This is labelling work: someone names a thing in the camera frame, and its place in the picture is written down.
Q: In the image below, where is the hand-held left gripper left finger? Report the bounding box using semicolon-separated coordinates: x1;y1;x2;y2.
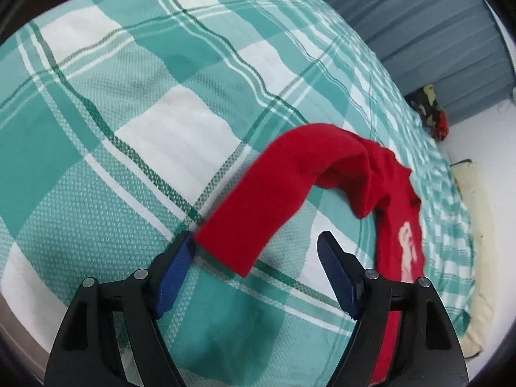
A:
44;231;198;387

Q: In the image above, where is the red knit garment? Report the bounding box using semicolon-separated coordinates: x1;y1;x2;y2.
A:
194;123;428;385

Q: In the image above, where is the dark patterned cloth bundle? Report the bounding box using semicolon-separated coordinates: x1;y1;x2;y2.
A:
405;84;450;142

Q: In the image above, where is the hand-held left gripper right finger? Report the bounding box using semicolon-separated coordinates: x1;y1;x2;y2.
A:
316;231;470;387

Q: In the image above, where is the grey-blue pleated curtain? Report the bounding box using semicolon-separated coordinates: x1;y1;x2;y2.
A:
242;0;512;125

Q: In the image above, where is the cream pillow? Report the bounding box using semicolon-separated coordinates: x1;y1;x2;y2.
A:
449;161;496;359

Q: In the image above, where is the green white plaid bed sheet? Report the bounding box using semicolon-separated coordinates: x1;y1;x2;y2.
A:
0;0;474;387

